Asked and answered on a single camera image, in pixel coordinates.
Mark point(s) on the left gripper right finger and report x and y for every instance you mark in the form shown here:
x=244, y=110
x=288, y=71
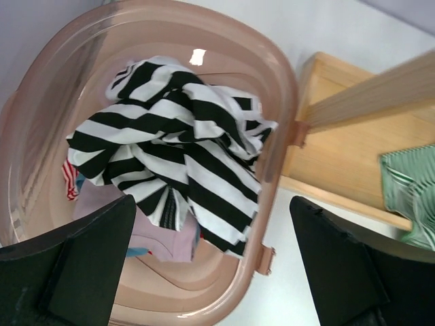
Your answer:
x=358, y=276

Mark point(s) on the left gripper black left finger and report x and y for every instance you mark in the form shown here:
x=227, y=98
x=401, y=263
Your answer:
x=69, y=275

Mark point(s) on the blue tank top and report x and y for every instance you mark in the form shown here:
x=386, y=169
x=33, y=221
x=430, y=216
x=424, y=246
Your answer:
x=137, y=251

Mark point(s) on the mauve ribbed tank top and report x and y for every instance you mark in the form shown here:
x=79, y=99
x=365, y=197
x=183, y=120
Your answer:
x=165, y=244

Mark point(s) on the red white striped tank top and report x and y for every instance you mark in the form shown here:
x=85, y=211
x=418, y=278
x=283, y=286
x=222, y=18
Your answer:
x=70, y=175

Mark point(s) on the green white striped tank top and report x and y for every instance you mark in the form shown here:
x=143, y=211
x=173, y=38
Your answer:
x=407, y=178

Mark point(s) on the black white striped tank top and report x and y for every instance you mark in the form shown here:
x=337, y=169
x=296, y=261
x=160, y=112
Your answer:
x=179, y=146

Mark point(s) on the wooden clothes rack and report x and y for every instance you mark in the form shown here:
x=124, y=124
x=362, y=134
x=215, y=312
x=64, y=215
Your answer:
x=352, y=117

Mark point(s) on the pink translucent plastic basket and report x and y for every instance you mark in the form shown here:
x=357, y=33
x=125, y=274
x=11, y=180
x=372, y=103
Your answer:
x=66, y=83

